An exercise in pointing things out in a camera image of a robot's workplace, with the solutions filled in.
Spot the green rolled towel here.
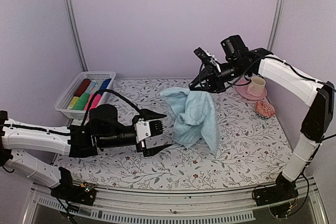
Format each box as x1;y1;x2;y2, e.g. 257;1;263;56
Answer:
72;93;90;111

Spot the cream mug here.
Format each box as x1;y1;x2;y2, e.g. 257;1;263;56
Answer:
247;76;266;97

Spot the pink towel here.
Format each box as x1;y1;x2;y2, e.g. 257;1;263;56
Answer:
84;93;101;111

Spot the white plastic basket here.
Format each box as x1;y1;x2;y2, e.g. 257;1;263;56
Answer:
55;71;116;120

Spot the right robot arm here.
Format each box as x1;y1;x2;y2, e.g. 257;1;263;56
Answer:
189;35;335;201

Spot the floral tablecloth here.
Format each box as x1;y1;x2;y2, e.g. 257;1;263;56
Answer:
54;79;292;190

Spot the right aluminium post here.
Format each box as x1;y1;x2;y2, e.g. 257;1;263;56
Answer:
267;0;285;51

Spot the pink saucer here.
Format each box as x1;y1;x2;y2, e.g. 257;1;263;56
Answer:
236;80;267;101

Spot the dark red rolled towel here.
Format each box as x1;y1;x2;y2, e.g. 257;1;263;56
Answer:
73;79;91;97

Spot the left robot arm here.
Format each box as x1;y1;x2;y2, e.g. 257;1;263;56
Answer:
1;104;169;200

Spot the blue rolled towel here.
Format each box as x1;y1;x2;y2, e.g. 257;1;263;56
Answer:
99;78;111;90

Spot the front aluminium rail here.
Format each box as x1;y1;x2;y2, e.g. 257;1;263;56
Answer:
23;177;329;223

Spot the light blue towel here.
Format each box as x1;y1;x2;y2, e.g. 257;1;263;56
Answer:
160;87;220;155

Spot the aluminium post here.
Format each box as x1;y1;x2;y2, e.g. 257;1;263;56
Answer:
267;0;285;51
64;0;88;71

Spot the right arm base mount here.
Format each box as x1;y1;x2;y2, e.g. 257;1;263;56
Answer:
251;185;299;206

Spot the left black cable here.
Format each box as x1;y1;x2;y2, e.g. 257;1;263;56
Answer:
80;89;142;127

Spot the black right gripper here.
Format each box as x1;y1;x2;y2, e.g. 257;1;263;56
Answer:
190;59;250;93

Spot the yellow rolled towel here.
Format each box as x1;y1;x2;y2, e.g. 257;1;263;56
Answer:
68;97;80;110

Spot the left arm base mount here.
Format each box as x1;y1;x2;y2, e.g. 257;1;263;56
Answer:
51;183;97;206

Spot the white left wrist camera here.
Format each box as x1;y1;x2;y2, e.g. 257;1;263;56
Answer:
135;120;163;148

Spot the teal patterned rolled towel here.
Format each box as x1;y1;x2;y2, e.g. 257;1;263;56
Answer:
85;80;102;94

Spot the left aluminium post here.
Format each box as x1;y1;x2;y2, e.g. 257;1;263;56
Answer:
64;0;88;71

